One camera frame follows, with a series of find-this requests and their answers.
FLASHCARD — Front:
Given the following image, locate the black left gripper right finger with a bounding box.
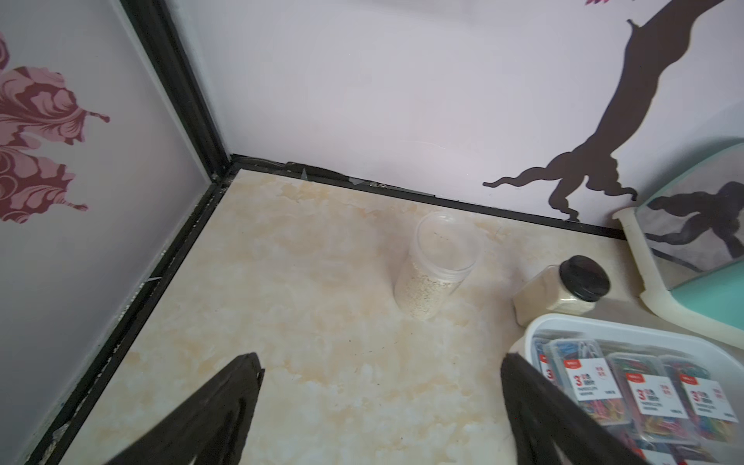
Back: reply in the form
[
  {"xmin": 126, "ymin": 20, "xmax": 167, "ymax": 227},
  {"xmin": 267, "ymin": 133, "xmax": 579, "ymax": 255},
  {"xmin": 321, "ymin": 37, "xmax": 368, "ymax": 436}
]
[{"xmin": 500, "ymin": 353, "xmax": 645, "ymax": 464}]

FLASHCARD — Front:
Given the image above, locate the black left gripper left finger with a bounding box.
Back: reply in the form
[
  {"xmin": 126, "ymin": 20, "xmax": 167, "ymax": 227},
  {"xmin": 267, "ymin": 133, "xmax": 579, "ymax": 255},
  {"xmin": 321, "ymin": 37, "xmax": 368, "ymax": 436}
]
[{"xmin": 108, "ymin": 353, "xmax": 265, "ymax": 464}]

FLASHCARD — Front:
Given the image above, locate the paper clip box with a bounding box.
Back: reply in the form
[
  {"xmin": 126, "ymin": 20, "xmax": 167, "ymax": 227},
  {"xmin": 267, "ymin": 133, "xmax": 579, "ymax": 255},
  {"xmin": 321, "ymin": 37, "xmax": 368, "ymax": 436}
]
[
  {"xmin": 532, "ymin": 337, "xmax": 560, "ymax": 387},
  {"xmin": 546, "ymin": 338, "xmax": 631, "ymax": 426},
  {"xmin": 606, "ymin": 353, "xmax": 698, "ymax": 445},
  {"xmin": 660, "ymin": 356, "xmax": 741, "ymax": 445}
]

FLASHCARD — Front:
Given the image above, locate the white plastic storage box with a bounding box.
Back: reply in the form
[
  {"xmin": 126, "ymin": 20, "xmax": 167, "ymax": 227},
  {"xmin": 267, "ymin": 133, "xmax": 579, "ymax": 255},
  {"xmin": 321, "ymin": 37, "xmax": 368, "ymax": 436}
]
[{"xmin": 511, "ymin": 314, "xmax": 743, "ymax": 464}]

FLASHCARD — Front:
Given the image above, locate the black-lidded spice bottle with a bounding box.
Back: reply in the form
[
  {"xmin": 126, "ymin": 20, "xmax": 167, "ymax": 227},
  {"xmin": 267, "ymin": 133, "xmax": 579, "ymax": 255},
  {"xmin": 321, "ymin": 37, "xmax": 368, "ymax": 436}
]
[{"xmin": 513, "ymin": 255, "xmax": 611, "ymax": 327}]

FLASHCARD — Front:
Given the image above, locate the clear jar of oats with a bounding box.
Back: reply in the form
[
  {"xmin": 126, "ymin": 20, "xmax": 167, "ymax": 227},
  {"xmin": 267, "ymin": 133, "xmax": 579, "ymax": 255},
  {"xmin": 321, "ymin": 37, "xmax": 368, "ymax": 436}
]
[{"xmin": 393, "ymin": 211, "xmax": 482, "ymax": 320}]

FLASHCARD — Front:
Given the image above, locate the mint green toaster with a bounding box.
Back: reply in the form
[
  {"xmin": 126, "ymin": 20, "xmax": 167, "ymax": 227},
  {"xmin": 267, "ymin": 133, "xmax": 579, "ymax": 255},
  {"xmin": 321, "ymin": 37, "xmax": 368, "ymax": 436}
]
[{"xmin": 613, "ymin": 145, "xmax": 743, "ymax": 348}]

